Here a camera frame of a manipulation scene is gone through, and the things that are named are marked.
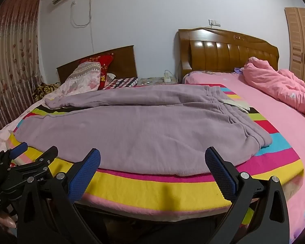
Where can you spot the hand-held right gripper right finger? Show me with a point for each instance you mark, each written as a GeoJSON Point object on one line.
{"type": "Point", "coordinates": [218, 172]}

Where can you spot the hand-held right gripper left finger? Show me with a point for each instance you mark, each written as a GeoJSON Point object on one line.
{"type": "Point", "coordinates": [83, 175]}

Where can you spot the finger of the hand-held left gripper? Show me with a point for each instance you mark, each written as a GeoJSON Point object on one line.
{"type": "Point", "coordinates": [44, 158]}
{"type": "Point", "coordinates": [19, 148]}

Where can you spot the purple fleece pants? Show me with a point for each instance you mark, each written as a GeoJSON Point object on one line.
{"type": "Point", "coordinates": [142, 132]}

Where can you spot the person's left hand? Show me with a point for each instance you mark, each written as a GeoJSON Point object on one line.
{"type": "Point", "coordinates": [8, 222]}

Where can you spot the rainbow striped blanket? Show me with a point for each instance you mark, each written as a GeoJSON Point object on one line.
{"type": "Point", "coordinates": [142, 190]}

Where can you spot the tiger print blanket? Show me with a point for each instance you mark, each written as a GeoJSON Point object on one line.
{"type": "Point", "coordinates": [44, 90]}

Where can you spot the pale floral pillow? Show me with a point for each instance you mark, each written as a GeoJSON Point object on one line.
{"type": "Point", "coordinates": [83, 76]}

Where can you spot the brown floral curtain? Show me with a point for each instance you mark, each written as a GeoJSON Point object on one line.
{"type": "Point", "coordinates": [12, 56]}

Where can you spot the plaid cloth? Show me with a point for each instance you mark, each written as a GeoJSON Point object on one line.
{"type": "Point", "coordinates": [122, 82]}

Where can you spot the pink quilt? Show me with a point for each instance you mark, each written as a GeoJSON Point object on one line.
{"type": "Point", "coordinates": [277, 86]}

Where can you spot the small purple cloth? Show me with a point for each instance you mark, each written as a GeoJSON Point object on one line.
{"type": "Point", "coordinates": [238, 69]}

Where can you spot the white power strip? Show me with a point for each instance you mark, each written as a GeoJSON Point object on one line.
{"type": "Point", "coordinates": [167, 78]}

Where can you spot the nightstand with floral cover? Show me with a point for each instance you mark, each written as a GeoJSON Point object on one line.
{"type": "Point", "coordinates": [152, 81]}

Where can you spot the red patterned pillow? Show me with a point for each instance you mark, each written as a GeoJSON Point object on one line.
{"type": "Point", "coordinates": [105, 61]}

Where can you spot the glossy brown wooden headboard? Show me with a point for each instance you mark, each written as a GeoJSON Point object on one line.
{"type": "Point", "coordinates": [218, 53]}

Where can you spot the dark plain wooden headboard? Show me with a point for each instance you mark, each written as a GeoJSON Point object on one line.
{"type": "Point", "coordinates": [124, 61]}

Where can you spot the light wooden wardrobe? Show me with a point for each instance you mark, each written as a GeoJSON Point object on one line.
{"type": "Point", "coordinates": [300, 48]}

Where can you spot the white wall socket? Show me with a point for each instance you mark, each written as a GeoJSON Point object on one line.
{"type": "Point", "coordinates": [214, 22]}

